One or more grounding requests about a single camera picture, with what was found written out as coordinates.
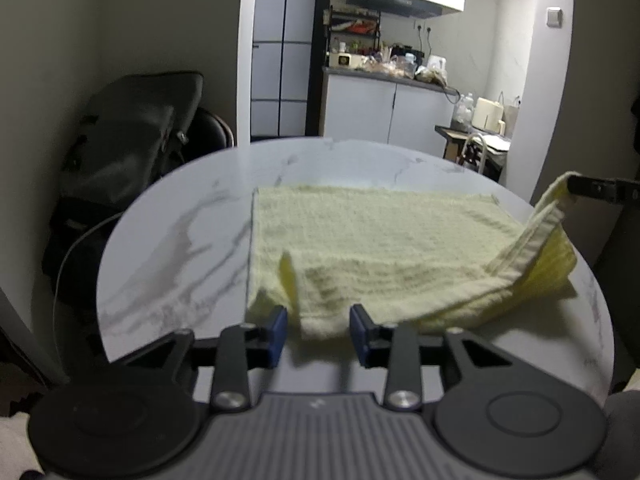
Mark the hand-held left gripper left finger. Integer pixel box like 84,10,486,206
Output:
119,304,290,411

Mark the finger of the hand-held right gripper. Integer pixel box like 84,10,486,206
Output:
567,173,640,206

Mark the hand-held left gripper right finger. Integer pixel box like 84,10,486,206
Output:
348,303,507,411

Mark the yellow knitted towel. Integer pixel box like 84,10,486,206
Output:
246,171,579,342

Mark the cream kitchen appliance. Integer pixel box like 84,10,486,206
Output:
472,97,506,134

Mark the small wooden side table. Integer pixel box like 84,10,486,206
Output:
434,124,512,182

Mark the black chair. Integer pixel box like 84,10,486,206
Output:
189,107,236,155

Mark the white kitchen base cabinet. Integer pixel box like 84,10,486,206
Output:
321,67,459,159

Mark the black bag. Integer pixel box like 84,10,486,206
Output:
61,72,205,207

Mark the cream countertop device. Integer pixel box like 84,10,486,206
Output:
328,52,366,69

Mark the black range hood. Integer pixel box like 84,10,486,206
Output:
344,0,444,19

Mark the black framed glass door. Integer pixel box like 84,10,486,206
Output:
251,0,322,139

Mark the black spice rack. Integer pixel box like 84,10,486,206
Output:
327,7,384,57

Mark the chrome tube frame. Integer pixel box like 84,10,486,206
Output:
462,132,489,174

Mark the white cable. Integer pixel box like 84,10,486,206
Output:
52,209,127,361

